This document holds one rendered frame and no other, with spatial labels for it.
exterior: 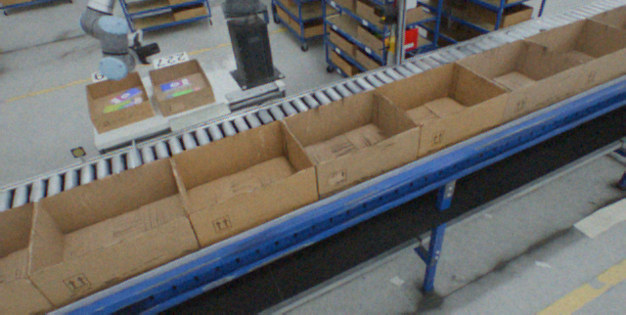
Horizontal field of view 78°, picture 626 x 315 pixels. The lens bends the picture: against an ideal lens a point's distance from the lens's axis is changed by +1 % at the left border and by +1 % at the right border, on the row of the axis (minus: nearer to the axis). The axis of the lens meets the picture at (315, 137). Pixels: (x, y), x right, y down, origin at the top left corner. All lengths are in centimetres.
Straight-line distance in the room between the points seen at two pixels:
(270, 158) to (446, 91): 83
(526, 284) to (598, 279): 35
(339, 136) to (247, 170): 39
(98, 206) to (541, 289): 200
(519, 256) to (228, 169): 163
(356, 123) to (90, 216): 100
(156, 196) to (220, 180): 22
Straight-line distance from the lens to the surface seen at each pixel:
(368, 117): 159
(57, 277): 124
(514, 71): 208
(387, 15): 222
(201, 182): 145
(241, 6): 209
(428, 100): 176
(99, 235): 145
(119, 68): 161
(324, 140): 154
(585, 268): 250
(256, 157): 145
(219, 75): 242
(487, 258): 235
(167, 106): 212
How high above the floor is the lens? 185
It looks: 38 degrees down
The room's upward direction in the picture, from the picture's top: 6 degrees counter-clockwise
